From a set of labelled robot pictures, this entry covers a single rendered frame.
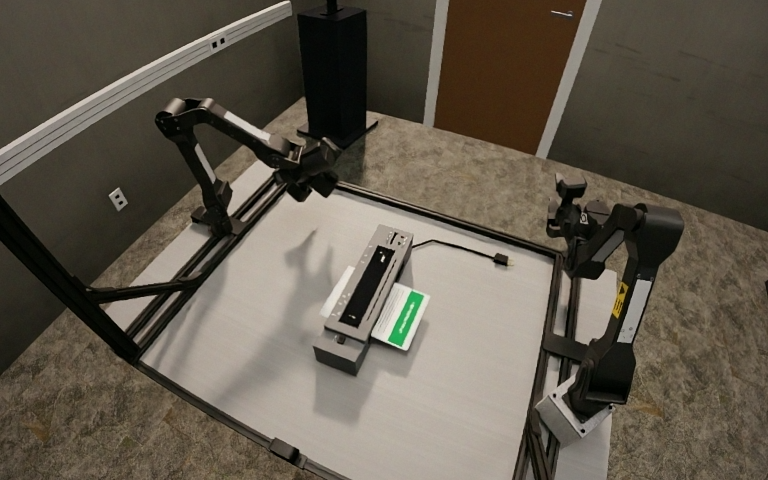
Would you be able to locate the white printed sheet with green banner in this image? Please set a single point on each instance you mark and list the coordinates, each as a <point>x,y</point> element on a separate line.
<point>399,318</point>

